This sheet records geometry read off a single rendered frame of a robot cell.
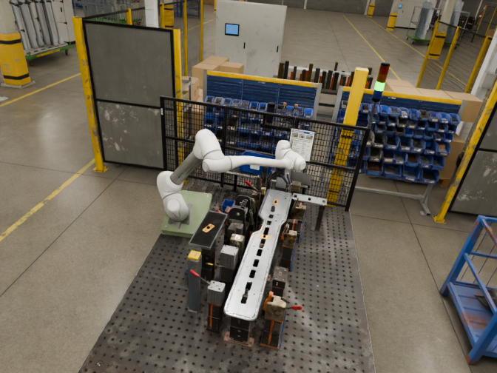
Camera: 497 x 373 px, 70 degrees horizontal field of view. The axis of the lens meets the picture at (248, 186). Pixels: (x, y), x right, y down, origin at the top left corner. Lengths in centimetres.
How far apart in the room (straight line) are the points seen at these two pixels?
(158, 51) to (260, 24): 485
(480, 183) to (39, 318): 490
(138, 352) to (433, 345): 245
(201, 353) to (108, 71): 360
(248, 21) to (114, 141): 503
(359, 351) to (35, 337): 245
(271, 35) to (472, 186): 575
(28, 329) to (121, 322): 125
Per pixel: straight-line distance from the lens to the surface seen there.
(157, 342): 232
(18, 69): 965
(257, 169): 319
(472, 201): 528
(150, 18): 666
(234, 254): 221
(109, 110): 504
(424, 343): 363
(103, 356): 234
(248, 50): 916
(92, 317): 344
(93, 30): 484
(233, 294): 213
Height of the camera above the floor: 258
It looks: 31 degrees down
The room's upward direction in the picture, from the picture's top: 5 degrees clockwise
